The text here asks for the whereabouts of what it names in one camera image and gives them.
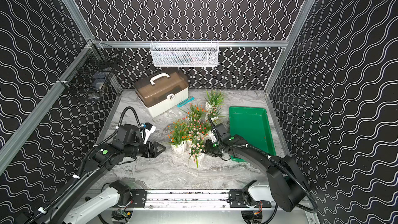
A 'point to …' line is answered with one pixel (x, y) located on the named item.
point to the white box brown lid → (161, 92)
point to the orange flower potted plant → (179, 136)
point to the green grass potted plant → (215, 97)
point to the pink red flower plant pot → (200, 130)
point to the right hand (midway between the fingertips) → (203, 151)
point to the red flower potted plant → (196, 112)
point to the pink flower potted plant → (197, 151)
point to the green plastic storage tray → (253, 125)
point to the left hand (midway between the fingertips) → (160, 146)
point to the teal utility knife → (185, 101)
